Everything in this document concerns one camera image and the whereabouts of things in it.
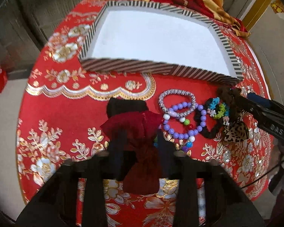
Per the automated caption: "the striped white jewelry tray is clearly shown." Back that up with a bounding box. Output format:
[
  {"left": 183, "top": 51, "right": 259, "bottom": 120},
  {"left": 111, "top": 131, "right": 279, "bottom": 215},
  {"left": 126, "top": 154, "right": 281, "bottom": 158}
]
[{"left": 78, "top": 0, "right": 244, "bottom": 85}]

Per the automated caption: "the black scrunchie hair tie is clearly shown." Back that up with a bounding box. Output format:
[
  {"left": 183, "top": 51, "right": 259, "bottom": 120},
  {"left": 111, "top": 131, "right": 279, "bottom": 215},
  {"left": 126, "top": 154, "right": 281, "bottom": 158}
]
[{"left": 194, "top": 97, "right": 228, "bottom": 139}]

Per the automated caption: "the colourful flower bead bracelet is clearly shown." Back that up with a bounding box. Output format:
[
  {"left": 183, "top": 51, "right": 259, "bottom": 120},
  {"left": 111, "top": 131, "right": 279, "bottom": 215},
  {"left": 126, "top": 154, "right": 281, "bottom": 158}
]
[{"left": 206, "top": 96, "right": 231, "bottom": 126}]

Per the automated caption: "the dark red velvet bow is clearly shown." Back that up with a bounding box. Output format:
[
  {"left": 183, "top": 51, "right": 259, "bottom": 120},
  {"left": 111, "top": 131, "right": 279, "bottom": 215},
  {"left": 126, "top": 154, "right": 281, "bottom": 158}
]
[{"left": 101, "top": 110, "right": 162, "bottom": 195}]

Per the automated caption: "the multicolour bead bracelet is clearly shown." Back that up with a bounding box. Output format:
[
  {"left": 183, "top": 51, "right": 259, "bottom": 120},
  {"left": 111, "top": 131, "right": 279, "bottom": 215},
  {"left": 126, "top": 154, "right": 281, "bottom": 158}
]
[{"left": 153, "top": 118, "right": 195, "bottom": 152}]

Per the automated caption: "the red gold floral tablecloth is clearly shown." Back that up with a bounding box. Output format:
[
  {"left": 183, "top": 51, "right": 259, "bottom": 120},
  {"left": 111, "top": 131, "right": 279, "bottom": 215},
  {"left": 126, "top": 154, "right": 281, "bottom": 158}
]
[{"left": 16, "top": 0, "right": 272, "bottom": 226}]

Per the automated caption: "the purple bead bracelet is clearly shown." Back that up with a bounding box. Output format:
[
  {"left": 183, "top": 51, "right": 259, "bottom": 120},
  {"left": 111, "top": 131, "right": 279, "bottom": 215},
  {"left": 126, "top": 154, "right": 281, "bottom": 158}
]
[{"left": 162, "top": 101, "right": 207, "bottom": 143}]

